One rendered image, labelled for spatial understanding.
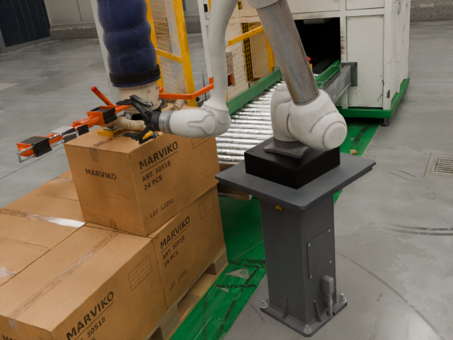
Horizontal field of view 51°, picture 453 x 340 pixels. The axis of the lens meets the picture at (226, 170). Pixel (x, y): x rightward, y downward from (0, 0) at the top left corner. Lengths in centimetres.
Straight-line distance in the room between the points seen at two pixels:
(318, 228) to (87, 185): 105
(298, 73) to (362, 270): 138
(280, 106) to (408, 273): 125
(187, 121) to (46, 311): 84
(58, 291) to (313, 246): 106
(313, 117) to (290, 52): 25
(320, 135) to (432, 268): 130
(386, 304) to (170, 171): 122
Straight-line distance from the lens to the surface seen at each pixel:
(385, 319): 243
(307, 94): 170
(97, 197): 223
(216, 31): 170
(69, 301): 188
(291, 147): 196
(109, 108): 209
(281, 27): 159
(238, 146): 297
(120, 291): 201
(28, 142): 184
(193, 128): 170
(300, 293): 225
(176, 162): 220
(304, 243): 209
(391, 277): 269
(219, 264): 272
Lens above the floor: 160
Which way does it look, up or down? 24 degrees down
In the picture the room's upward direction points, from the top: 7 degrees counter-clockwise
